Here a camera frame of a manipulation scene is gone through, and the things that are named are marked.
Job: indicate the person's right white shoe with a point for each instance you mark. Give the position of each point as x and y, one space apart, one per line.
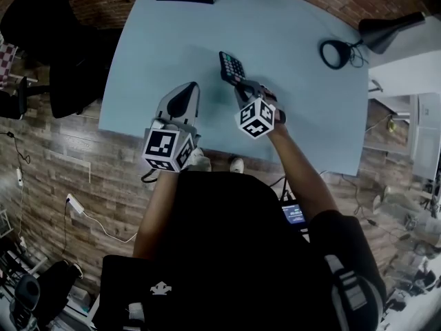
237 165

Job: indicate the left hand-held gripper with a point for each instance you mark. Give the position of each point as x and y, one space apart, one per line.
160 147

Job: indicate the person's black shirt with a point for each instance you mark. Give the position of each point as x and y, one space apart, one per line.
234 253

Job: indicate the white rectangular appliance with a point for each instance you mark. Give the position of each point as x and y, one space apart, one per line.
429 136

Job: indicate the dark grey round object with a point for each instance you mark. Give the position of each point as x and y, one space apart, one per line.
27 291

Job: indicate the person's right hand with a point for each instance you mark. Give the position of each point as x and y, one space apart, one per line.
280 116

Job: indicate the white power strip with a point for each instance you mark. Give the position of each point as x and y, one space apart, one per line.
19 177
75 203

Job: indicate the small yellow-green object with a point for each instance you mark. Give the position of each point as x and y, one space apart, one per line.
391 124

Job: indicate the black desk lamp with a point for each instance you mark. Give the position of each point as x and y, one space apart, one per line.
386 33

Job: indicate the person's right forearm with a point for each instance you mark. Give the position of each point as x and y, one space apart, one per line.
303 178

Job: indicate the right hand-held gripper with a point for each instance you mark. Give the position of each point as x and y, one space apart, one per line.
256 119

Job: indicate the black office chair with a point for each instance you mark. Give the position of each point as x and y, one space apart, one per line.
69 64

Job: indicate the black calculator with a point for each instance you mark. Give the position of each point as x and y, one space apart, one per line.
232 68

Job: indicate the checkered cloth table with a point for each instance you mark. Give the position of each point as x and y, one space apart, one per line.
7 62

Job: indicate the small black screen device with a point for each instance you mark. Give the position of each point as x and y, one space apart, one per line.
293 215

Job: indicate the person's left forearm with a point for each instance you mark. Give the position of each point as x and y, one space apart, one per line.
155 216

